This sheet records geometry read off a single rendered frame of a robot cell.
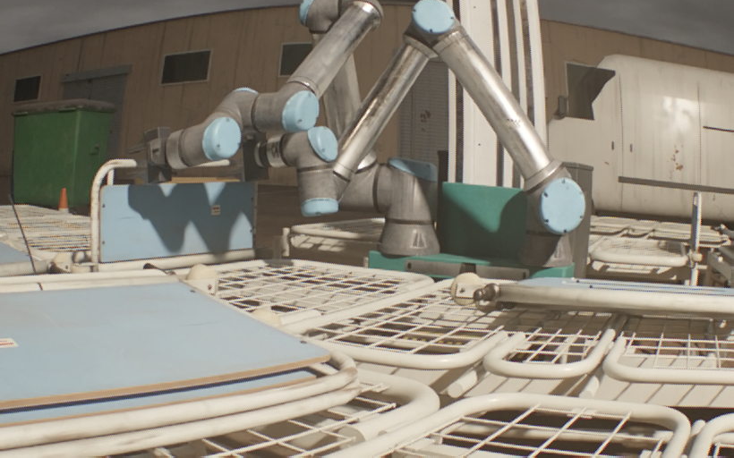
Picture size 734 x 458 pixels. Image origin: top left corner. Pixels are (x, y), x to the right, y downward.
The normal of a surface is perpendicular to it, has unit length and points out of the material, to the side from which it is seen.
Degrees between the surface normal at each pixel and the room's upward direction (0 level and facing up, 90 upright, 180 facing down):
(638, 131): 88
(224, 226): 90
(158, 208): 90
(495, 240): 90
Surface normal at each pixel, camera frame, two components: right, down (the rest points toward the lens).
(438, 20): -0.17, -0.05
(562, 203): -0.04, 0.13
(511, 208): -0.51, 0.03
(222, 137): 0.83, -0.04
